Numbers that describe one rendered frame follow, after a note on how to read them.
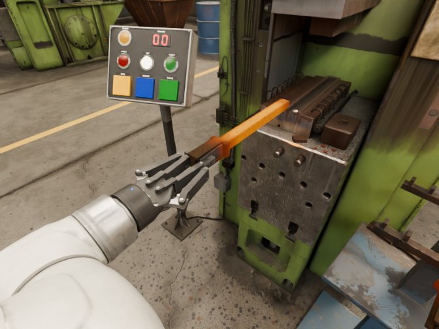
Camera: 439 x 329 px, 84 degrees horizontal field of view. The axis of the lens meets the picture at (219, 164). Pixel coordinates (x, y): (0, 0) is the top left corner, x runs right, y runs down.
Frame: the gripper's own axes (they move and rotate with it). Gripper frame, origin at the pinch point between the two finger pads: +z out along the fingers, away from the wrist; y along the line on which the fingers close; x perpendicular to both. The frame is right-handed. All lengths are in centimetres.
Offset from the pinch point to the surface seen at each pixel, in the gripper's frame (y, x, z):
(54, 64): -482, -102, 134
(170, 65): -46, 2, 32
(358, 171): 25, -30, 58
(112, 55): -69, 4, 23
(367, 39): 7, 7, 92
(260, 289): 7, -106, 30
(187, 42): -43, 9, 39
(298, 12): -4.2, 20.9, 44.2
